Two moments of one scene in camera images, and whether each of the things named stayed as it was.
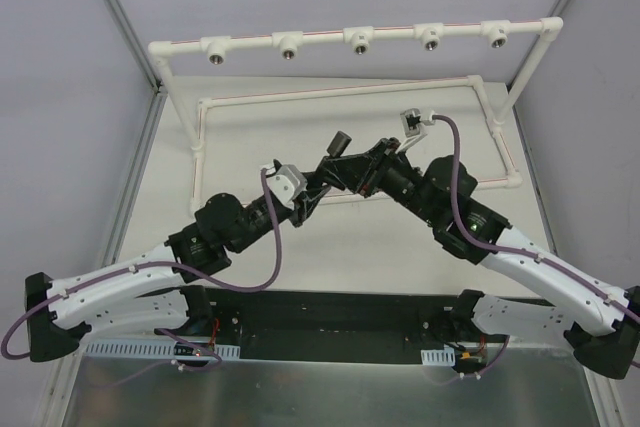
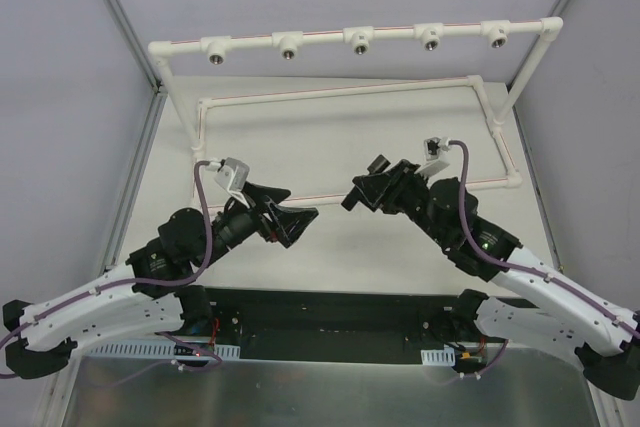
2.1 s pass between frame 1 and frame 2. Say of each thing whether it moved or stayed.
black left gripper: moved
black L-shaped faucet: moved
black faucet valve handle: moved
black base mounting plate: stayed
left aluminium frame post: stayed
